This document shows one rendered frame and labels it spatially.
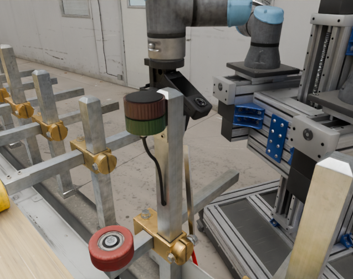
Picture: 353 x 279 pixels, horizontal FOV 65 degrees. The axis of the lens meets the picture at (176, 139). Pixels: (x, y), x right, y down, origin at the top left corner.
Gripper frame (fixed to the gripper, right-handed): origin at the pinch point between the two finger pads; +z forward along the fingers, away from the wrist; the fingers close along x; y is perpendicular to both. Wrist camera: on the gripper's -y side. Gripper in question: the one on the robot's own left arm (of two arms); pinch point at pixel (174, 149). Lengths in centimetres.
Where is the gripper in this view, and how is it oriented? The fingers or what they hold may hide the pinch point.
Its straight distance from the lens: 63.3
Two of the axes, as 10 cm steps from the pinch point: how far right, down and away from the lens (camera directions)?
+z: 0.0, 8.9, 4.6
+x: -7.1, 3.3, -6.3
